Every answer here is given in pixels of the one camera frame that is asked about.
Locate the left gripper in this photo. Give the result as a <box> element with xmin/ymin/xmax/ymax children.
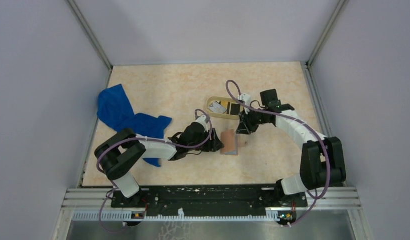
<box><xmin>188</xmin><ymin>127</ymin><xmax>224</xmax><ymax>152</ymax></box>

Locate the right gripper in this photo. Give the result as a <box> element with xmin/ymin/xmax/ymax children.
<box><xmin>235</xmin><ymin>106</ymin><xmax>270</xmax><ymax>135</ymax></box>

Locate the tan leather card holder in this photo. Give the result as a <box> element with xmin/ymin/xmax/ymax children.
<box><xmin>220</xmin><ymin>129</ymin><xmax>238</xmax><ymax>156</ymax></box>

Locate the beige oval tray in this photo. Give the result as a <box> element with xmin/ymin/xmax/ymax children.
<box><xmin>205</xmin><ymin>96</ymin><xmax>243</xmax><ymax>120</ymax></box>

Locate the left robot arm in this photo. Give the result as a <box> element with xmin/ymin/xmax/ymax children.
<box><xmin>94</xmin><ymin>121</ymin><xmax>224</xmax><ymax>207</ymax></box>

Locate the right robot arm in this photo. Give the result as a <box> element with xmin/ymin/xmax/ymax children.
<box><xmin>236</xmin><ymin>89</ymin><xmax>346</xmax><ymax>206</ymax></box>

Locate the white card in tray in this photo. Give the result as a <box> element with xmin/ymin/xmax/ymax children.
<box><xmin>208</xmin><ymin>101</ymin><xmax>227</xmax><ymax>114</ymax></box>

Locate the blue cloth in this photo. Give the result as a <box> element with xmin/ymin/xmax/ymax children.
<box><xmin>96</xmin><ymin>84</ymin><xmax>173</xmax><ymax>168</ymax></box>

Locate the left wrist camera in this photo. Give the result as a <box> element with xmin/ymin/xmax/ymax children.
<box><xmin>195</xmin><ymin>115</ymin><xmax>209</xmax><ymax>132</ymax></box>

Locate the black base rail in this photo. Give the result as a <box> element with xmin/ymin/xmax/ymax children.
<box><xmin>111</xmin><ymin>184</ymin><xmax>308</xmax><ymax>217</ymax></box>

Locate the aluminium frame rail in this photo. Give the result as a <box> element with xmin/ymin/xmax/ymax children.
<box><xmin>62</xmin><ymin>187</ymin><xmax>361</xmax><ymax>222</ymax></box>

